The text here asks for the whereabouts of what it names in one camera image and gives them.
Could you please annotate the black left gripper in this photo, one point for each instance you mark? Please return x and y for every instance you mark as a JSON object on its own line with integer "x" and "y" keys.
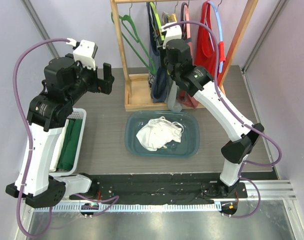
{"x": 103, "y": 85}

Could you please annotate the dark green hanger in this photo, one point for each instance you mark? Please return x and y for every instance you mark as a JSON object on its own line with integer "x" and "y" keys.
{"x": 128, "y": 24}

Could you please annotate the navy blue tank top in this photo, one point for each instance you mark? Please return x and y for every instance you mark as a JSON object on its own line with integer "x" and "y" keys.
{"x": 158, "y": 86}

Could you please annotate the lime green hanger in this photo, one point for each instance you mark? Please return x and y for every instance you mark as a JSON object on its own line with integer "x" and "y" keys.
{"x": 156, "y": 37}

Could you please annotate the white tank top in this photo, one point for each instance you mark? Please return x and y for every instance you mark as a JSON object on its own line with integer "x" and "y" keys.
{"x": 157, "y": 132}

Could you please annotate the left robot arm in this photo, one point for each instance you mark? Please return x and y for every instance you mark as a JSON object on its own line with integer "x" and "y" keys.
{"x": 66, "y": 81}

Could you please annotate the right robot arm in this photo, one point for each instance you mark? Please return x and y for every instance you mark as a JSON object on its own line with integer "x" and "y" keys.
{"x": 199, "y": 83}

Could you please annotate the grey tank top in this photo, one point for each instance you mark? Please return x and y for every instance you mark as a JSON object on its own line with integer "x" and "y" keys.
{"x": 172, "y": 89}

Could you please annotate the yellow hanger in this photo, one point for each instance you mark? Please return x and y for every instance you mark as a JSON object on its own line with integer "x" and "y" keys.
{"x": 171, "y": 18}

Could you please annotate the pink tank top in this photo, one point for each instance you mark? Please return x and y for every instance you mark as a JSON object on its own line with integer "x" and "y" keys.
{"x": 184, "y": 97}

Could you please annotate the pink hanger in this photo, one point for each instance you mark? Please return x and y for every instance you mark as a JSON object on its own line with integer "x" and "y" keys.
{"x": 186, "y": 35}

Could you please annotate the red tank top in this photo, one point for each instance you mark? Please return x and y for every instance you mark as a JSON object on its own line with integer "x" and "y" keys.
{"x": 205, "y": 48}

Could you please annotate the light blue hanger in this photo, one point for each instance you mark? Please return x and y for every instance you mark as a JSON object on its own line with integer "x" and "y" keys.
{"x": 208, "y": 6}

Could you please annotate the wooden clothes rack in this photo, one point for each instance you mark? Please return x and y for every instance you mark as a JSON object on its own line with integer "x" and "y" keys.
{"x": 136, "y": 89}

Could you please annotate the green folded cloth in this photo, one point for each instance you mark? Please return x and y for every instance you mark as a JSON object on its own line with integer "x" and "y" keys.
{"x": 68, "y": 153}

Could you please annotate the white plastic basket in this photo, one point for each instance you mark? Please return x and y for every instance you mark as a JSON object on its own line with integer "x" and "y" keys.
{"x": 78, "y": 113}

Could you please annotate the teal plastic tub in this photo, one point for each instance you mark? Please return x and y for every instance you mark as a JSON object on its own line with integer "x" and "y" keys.
{"x": 190, "y": 140}

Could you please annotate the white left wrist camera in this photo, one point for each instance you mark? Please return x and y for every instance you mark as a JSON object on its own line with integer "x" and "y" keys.
{"x": 84, "y": 51}

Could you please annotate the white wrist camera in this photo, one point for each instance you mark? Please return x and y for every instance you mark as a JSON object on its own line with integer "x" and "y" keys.
{"x": 170, "y": 31}
{"x": 84, "y": 51}

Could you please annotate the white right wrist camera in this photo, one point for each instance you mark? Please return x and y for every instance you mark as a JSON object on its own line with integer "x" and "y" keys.
{"x": 170, "y": 31}

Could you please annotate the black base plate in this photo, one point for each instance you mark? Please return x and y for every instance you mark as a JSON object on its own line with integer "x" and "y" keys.
{"x": 164, "y": 188}

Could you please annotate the white slotted cable duct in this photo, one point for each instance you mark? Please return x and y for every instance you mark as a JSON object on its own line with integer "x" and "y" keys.
{"x": 86, "y": 207}

